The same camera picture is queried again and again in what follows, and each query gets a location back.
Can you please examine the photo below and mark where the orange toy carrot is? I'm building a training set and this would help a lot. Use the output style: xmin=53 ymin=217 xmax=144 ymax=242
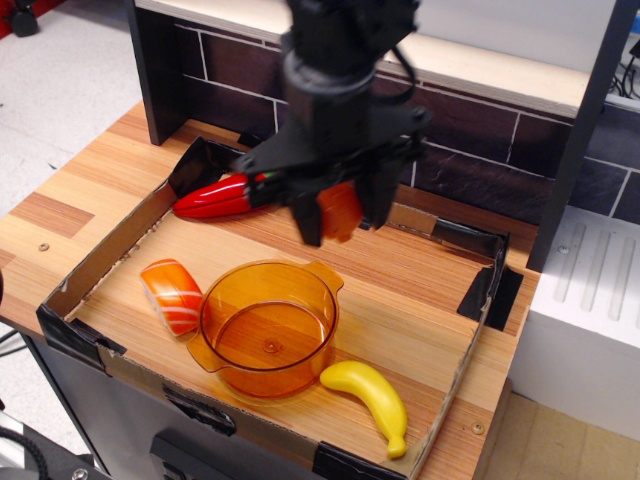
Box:
xmin=317 ymin=182 xmax=363 ymax=242

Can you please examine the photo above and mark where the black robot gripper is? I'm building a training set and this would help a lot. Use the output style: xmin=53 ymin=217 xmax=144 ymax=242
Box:
xmin=234 ymin=69 xmax=431 ymax=246

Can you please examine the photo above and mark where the white ridged appliance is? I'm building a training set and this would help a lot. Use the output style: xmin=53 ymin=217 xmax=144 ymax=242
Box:
xmin=509 ymin=207 xmax=639 ymax=440

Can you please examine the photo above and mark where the yellow toy banana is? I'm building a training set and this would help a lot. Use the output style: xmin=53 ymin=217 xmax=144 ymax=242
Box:
xmin=320 ymin=360 xmax=408 ymax=459

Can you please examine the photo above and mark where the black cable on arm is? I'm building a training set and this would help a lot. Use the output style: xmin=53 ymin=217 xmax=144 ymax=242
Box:
xmin=374 ymin=43 xmax=418 ymax=107

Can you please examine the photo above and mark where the cardboard fence with black tape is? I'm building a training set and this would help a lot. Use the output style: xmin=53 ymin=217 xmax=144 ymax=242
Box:
xmin=37 ymin=138 xmax=522 ymax=479

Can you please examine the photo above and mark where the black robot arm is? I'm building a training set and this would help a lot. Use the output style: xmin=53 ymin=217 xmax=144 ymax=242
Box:
xmin=234 ymin=1 xmax=431 ymax=247

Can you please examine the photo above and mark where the red toy chili pepper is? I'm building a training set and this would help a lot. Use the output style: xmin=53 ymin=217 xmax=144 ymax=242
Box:
xmin=173 ymin=174 xmax=274 ymax=219

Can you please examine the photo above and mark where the transparent orange plastic pot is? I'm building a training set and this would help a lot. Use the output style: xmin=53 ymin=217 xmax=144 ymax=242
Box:
xmin=187 ymin=260 xmax=344 ymax=398

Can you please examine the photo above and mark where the black device lower left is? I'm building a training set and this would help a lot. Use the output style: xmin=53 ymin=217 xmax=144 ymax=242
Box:
xmin=1 ymin=403 xmax=110 ymax=480

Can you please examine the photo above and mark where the wooden shelf with dark frame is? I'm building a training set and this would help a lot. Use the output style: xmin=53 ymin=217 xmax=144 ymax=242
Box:
xmin=126 ymin=1 xmax=637 ymax=271

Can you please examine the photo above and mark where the salmon sushi toy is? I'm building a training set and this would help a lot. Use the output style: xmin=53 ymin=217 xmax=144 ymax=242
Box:
xmin=139 ymin=259 xmax=203 ymax=337

